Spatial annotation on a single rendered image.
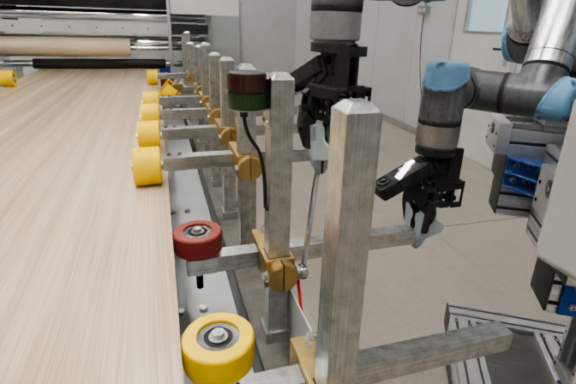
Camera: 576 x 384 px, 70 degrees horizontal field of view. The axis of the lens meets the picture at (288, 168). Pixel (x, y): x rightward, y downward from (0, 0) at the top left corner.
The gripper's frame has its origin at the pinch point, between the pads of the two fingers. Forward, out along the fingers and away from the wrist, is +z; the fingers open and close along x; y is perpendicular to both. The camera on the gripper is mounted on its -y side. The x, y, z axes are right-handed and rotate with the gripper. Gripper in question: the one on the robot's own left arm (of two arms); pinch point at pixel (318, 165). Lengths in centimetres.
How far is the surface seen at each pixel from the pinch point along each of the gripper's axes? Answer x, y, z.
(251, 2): 471, -771, -65
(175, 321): -30.2, 10.2, 10.8
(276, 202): -9.8, 1.7, 3.9
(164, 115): 3, -78, 6
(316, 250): 0.1, 0.8, 16.2
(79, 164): -27, -55, 11
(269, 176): -10.7, 1.0, -0.5
